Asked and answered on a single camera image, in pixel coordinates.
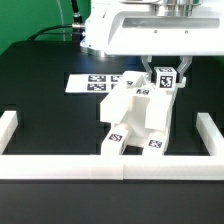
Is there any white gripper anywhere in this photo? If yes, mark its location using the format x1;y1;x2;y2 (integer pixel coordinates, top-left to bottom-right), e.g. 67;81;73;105
85;0;224;88

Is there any white tagged cube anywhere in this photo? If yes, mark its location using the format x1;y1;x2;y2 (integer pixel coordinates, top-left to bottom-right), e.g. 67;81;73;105
154;67;177;90

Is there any white chair seat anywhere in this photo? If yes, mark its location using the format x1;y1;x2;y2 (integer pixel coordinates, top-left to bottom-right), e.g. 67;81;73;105
111;88;176;148

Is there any white chair back frame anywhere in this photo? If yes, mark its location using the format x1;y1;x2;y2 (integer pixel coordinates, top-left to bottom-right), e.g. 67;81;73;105
100;67;177;131

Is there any white U-shaped fence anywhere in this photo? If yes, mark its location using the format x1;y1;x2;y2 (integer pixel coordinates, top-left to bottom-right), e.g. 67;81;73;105
0;111;224;180

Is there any white marker base plate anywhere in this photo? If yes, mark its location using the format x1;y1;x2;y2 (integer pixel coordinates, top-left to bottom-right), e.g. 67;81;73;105
65;74;122;93

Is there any black cable with connector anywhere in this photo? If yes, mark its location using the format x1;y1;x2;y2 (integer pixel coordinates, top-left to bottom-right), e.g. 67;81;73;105
27;0;86;42

